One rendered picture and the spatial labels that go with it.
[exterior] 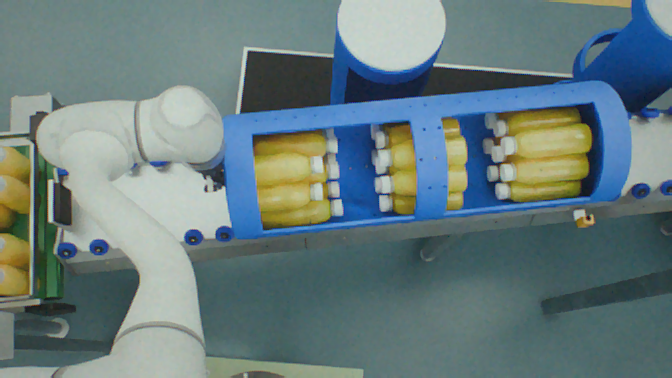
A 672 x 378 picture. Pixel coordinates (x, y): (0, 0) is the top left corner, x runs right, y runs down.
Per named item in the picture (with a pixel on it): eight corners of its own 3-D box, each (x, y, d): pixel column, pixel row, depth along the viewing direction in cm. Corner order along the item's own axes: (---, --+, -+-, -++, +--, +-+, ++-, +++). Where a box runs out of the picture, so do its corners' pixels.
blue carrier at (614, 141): (585, 209, 163) (644, 190, 135) (241, 245, 157) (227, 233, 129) (566, 101, 168) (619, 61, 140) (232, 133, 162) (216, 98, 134)
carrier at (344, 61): (315, 121, 250) (349, 183, 244) (316, 0, 166) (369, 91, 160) (378, 90, 254) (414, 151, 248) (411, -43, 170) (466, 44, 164)
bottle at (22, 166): (37, 190, 163) (5, 171, 146) (11, 185, 163) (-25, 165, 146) (46, 165, 165) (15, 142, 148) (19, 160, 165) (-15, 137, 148)
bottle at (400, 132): (460, 118, 145) (383, 126, 144) (461, 148, 146) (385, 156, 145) (452, 116, 152) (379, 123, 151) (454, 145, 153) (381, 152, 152)
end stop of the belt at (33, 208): (37, 295, 151) (32, 294, 148) (34, 296, 151) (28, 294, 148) (38, 136, 161) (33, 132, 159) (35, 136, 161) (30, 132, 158)
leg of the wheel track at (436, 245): (435, 260, 253) (474, 229, 192) (421, 261, 253) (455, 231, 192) (433, 245, 254) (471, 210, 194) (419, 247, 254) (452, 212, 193)
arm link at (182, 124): (225, 108, 115) (151, 114, 114) (212, 70, 100) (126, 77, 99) (228, 165, 112) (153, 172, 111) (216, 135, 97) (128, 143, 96)
